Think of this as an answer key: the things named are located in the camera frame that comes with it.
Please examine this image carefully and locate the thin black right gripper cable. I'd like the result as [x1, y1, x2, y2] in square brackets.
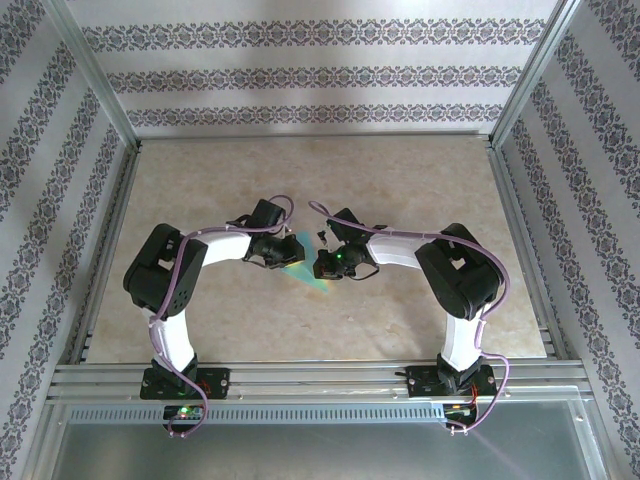
[348, 262, 382, 283]

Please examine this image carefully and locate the long aluminium mounting rail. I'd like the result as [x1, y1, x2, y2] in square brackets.
[47, 362, 594, 404]

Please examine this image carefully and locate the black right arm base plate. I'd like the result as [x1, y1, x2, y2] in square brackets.
[406, 364, 497, 401]

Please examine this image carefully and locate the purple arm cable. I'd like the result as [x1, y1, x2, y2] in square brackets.
[307, 200, 512, 435]
[147, 194, 296, 440]

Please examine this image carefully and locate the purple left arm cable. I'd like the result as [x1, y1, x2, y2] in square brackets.
[147, 194, 296, 440]

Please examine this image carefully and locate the aluminium frame rail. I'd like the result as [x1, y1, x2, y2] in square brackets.
[69, 142, 144, 366]
[487, 142, 571, 364]
[135, 129, 494, 144]

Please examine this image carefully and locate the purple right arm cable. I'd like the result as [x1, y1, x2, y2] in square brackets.
[307, 200, 512, 435]

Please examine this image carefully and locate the grey metal sheet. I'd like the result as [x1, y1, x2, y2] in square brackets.
[47, 399, 601, 480]

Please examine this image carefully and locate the slotted grey cable duct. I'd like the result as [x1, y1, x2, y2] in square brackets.
[67, 403, 447, 426]

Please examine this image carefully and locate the aluminium frame post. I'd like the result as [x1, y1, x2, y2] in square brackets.
[42, 0, 142, 151]
[489, 0, 591, 149]

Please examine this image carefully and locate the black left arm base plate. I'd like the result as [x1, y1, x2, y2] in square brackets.
[139, 367, 232, 401]

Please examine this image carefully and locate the teal cloth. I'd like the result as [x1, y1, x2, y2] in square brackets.
[279, 230, 331, 297]

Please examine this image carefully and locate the small control board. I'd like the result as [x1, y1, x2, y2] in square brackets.
[163, 404, 207, 421]
[443, 402, 479, 420]

